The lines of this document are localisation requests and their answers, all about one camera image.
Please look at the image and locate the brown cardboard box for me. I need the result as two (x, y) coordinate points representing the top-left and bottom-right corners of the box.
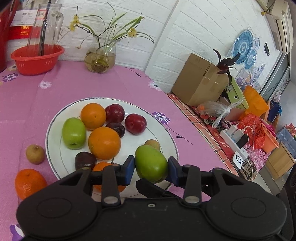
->
(171, 53), (229, 107)

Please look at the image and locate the tangerine with stem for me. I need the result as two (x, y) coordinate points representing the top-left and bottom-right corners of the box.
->
(15, 169), (48, 200)

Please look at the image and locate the bright red plum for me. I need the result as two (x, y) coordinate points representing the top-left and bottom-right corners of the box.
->
(125, 113), (147, 135)

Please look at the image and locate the red thermos jug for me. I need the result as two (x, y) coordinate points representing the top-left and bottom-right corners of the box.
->
(0, 0), (20, 72)

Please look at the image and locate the large orange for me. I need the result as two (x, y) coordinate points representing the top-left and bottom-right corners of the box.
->
(88, 127), (121, 161)

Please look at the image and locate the blue decorative plate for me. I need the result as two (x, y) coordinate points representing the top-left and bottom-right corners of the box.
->
(232, 30), (253, 64)

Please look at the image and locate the clear glass pitcher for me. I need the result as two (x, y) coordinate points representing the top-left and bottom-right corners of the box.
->
(27, 3), (64, 57)

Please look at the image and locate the glass vase with plant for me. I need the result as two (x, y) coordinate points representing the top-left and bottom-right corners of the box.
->
(59, 5), (156, 73)

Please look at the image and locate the dark red plum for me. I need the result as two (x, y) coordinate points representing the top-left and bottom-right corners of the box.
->
(106, 123), (125, 138)

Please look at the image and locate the dark purple plum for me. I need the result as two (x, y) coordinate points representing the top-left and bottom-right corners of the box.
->
(75, 152), (97, 170)

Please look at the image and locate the pink floral tablecloth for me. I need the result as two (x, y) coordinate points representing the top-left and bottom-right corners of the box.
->
(1, 61), (234, 240)

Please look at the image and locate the small brown longan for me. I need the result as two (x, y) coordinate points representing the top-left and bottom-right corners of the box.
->
(26, 144), (45, 165)

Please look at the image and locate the white round plate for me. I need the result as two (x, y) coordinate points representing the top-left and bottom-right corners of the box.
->
(46, 97), (179, 179)

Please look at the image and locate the red plastic bag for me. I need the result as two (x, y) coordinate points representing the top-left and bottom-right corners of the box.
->
(238, 113), (266, 149)

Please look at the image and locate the orange tangerine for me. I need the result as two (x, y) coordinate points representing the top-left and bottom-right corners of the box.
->
(92, 162), (126, 193)

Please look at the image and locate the white power strip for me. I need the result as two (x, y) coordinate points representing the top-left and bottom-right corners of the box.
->
(219, 125), (249, 160)

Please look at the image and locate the red plum on plate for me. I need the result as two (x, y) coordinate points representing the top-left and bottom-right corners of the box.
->
(105, 104), (125, 123)

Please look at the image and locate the orange on plate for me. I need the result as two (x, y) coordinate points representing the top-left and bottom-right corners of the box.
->
(80, 103), (106, 131)

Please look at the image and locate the white plastic bag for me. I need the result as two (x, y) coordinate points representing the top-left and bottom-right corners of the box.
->
(195, 98), (244, 128)

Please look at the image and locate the green box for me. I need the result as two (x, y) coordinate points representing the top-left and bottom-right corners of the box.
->
(226, 78), (249, 110)

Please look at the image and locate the brown kiwi fruit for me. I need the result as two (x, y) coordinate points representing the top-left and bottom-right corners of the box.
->
(144, 139), (160, 151)

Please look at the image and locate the dark purple plant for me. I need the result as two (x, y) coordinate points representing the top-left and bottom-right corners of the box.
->
(213, 49), (241, 86)

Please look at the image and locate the bedding wall poster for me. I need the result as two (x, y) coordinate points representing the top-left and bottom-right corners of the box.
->
(9, 0), (41, 40)

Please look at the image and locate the green apple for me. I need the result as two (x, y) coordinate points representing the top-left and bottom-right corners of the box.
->
(135, 145), (169, 183)
(62, 118), (86, 150)

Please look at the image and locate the red plastic basin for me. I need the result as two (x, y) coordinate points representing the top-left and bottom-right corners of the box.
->
(11, 45), (65, 76)

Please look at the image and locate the white air conditioner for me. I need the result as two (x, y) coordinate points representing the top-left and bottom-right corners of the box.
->
(266, 0), (293, 54)

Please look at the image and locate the orange paper bag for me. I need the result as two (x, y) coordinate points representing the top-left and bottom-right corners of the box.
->
(243, 85), (269, 117)

